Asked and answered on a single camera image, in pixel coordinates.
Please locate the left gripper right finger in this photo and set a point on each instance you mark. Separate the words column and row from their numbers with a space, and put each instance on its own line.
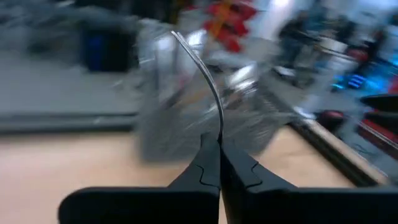
column 295, row 208

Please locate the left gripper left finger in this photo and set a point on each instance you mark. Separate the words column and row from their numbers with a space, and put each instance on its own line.
column 140, row 205

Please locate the grey mesh cutlery basket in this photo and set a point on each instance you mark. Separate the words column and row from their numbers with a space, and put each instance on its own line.
column 174, row 124

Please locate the black and blue box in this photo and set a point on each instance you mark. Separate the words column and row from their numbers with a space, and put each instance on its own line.
column 105, row 49

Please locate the red plastic bin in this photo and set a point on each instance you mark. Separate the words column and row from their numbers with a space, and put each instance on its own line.
column 230, row 25

